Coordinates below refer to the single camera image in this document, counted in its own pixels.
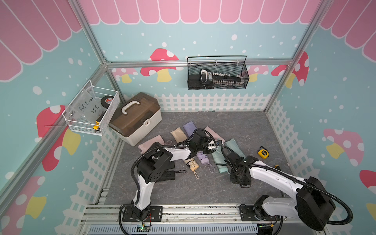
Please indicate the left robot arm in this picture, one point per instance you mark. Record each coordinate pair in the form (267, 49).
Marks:
(151, 165)

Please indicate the mint sleeved umbrella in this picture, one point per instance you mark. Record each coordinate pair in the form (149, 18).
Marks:
(232, 144)
(219, 161)

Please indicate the beige sleeved umbrella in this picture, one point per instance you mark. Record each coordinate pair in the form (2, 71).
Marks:
(179, 135)

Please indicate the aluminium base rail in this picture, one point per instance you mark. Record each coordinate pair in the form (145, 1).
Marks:
(189, 219)

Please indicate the brown white tool box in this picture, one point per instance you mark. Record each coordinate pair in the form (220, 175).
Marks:
(134, 120)

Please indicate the purple sleeved umbrella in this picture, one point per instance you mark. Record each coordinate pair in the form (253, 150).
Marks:
(189, 128)

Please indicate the black umbrella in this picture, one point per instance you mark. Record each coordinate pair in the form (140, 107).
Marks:
(171, 174)

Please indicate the yellow black utility knife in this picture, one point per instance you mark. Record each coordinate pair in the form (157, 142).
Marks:
(96, 127)

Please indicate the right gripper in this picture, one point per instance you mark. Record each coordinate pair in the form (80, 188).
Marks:
(245, 183)

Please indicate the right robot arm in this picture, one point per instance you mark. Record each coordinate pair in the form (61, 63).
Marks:
(306, 199)

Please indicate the black tape roll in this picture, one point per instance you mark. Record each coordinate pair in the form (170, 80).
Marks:
(106, 101)

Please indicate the black wire wall basket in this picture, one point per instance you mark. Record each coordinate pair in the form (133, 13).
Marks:
(231, 64)

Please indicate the pink sleeved umbrella rear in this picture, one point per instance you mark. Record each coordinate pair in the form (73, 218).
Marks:
(215, 135)

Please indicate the clear plastic wall bin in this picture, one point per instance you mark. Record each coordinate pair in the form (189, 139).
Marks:
(82, 112)

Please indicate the light pink umbrella sleeve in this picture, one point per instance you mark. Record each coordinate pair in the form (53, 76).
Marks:
(146, 145)

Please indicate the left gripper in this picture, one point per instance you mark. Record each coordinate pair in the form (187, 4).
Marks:
(207, 151)

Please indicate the socket set in basket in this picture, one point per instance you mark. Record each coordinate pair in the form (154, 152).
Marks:
(207, 77)

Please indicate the black umbrella sleeve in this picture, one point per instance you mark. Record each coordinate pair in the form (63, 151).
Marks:
(169, 165)

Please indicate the yellow tape measure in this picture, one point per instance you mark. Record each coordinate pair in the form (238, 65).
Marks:
(263, 152)

